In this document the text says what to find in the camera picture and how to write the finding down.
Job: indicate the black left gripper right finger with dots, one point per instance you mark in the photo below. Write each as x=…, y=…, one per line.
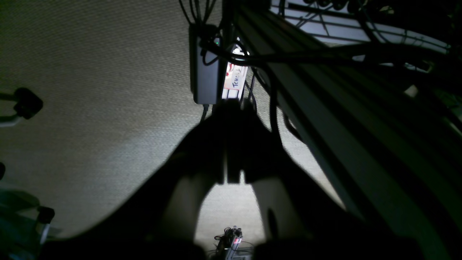
x=300, y=220

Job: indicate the white labelled device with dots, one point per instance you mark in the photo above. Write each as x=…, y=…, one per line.
x=234, y=83

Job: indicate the aluminium frame beam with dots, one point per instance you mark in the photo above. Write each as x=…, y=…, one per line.
x=394, y=162

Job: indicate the grey power adapter box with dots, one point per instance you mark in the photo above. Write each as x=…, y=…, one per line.
x=203, y=70

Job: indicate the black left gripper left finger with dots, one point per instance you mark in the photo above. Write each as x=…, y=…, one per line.
x=161, y=215

